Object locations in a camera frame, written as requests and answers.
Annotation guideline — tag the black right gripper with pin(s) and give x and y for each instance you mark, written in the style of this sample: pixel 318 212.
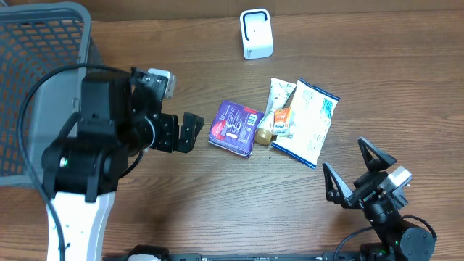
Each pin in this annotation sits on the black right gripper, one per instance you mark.
pixel 364 185

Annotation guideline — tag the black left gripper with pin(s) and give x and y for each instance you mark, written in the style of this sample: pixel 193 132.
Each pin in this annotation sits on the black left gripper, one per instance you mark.
pixel 169 142

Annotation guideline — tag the purple sanitary pad pack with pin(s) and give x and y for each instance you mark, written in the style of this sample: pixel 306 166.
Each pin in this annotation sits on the purple sanitary pad pack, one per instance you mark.
pixel 234 128

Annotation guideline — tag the white blue snack bag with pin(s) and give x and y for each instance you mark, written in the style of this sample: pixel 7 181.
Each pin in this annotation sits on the white blue snack bag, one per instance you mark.
pixel 312 110

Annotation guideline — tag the small orange snack packet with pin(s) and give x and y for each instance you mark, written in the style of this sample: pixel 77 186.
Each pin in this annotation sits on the small orange snack packet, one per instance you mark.
pixel 282 120

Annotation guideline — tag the white cream tube gold cap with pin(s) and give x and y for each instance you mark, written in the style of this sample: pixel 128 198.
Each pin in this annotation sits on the white cream tube gold cap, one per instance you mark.
pixel 280 91

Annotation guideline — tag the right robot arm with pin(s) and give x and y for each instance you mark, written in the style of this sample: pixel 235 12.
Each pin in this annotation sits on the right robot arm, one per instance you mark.
pixel 403 235

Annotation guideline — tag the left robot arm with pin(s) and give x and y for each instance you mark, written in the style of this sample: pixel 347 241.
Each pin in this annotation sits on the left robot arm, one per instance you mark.
pixel 120 116

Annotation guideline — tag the white barcode scanner stand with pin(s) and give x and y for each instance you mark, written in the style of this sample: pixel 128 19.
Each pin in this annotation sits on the white barcode scanner stand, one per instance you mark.
pixel 256 33

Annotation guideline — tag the grey plastic shopping basket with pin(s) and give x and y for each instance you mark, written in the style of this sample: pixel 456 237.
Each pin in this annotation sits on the grey plastic shopping basket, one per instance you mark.
pixel 35 40

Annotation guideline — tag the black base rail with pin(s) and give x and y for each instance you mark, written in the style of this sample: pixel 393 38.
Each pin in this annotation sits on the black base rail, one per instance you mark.
pixel 261 257

